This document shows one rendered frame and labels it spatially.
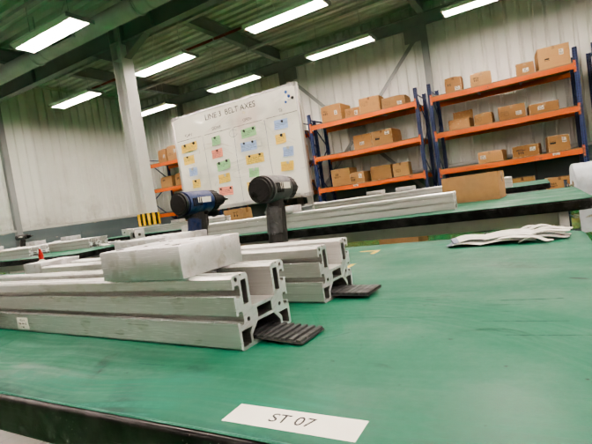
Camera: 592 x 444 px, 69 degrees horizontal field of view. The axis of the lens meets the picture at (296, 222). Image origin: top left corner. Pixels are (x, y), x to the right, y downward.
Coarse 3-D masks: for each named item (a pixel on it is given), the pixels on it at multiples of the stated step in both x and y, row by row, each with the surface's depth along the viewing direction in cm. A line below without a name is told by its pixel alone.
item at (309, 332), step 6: (312, 324) 52; (306, 330) 50; (312, 330) 49; (318, 330) 50; (294, 336) 48; (300, 336) 49; (306, 336) 48; (312, 336) 48; (288, 342) 48; (294, 342) 47; (300, 342) 47
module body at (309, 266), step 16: (304, 240) 75; (320, 240) 71; (336, 240) 70; (256, 256) 69; (272, 256) 68; (288, 256) 66; (304, 256) 64; (320, 256) 64; (336, 256) 70; (48, 272) 107; (288, 272) 66; (304, 272) 65; (320, 272) 63; (336, 272) 69; (288, 288) 67; (304, 288) 65; (320, 288) 64
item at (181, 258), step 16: (176, 240) 61; (192, 240) 56; (208, 240) 55; (224, 240) 57; (112, 256) 58; (128, 256) 56; (144, 256) 54; (160, 256) 52; (176, 256) 51; (192, 256) 52; (208, 256) 54; (224, 256) 57; (240, 256) 60; (112, 272) 58; (128, 272) 56; (144, 272) 54; (160, 272) 53; (176, 272) 51; (192, 272) 52; (208, 272) 56
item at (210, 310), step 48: (0, 288) 78; (48, 288) 69; (96, 288) 62; (144, 288) 56; (192, 288) 51; (240, 288) 48; (96, 336) 63; (144, 336) 57; (192, 336) 52; (240, 336) 48
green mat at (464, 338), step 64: (384, 256) 98; (448, 256) 86; (512, 256) 77; (576, 256) 70; (320, 320) 55; (384, 320) 52; (448, 320) 48; (512, 320) 45; (576, 320) 42; (0, 384) 49; (64, 384) 46; (128, 384) 43; (192, 384) 41; (256, 384) 38; (320, 384) 37; (384, 384) 35; (448, 384) 33; (512, 384) 32; (576, 384) 30
